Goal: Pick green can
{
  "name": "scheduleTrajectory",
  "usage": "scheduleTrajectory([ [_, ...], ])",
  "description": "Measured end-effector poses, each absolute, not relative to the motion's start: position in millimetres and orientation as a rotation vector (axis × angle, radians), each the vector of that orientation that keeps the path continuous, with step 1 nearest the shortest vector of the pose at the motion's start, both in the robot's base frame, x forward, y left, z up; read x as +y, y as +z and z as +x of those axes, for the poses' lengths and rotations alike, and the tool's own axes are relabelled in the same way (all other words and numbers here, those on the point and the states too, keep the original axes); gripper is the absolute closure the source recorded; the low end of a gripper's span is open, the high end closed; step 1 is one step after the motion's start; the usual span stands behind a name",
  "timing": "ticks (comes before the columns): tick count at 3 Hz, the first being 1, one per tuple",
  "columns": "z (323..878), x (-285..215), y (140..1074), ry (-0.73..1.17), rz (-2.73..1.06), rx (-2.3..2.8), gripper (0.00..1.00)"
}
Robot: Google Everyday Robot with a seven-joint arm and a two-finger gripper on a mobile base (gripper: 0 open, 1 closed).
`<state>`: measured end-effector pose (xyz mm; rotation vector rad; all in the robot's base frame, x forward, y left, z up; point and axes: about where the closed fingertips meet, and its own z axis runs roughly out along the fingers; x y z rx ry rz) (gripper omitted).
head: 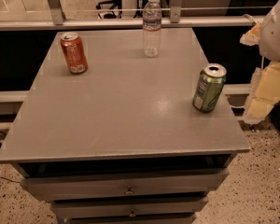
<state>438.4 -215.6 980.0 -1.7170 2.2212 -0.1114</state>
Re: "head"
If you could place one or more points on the grey drawer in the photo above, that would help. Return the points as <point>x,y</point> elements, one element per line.
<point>115,185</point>
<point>150,219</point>
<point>122,208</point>

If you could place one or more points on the bottom grey drawer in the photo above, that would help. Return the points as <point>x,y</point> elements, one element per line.
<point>150,219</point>

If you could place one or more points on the metal knob middle drawer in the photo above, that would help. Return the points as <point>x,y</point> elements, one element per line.
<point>132,214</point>

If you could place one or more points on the metal knob drawer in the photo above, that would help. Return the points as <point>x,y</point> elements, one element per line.
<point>129,191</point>
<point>132,214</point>

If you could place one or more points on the middle grey drawer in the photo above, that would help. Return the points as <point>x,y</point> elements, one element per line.
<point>122,208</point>

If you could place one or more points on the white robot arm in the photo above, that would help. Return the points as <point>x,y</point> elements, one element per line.
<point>269,36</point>

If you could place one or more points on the top grey drawer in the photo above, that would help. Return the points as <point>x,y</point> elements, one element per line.
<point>115,185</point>

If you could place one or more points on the metal knob top drawer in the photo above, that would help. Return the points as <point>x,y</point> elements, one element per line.
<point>129,191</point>

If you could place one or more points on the green soda can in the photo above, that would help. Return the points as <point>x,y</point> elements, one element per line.
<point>209,87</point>

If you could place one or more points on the orange soda can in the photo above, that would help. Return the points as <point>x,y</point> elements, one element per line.
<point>73,52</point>

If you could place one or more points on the grey metal railing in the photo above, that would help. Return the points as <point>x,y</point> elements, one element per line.
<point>25,15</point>

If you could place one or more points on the clear plastic water bottle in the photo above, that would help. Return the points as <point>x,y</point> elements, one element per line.
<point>152,28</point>

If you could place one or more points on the black office chair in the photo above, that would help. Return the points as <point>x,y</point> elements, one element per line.
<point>110,0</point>

